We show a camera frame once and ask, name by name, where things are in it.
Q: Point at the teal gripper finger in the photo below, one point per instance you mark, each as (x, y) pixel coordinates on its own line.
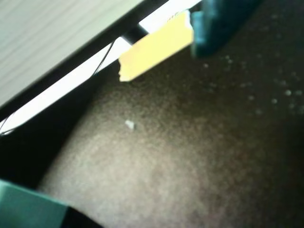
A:
(26, 209)
(213, 23)

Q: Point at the yellow tape piece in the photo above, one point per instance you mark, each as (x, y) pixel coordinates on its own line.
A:
(154, 52)

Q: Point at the small white crumb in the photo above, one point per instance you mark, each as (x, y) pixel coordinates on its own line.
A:
(129, 124)

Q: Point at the black frame bar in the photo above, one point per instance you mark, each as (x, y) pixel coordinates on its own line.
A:
(71, 57)

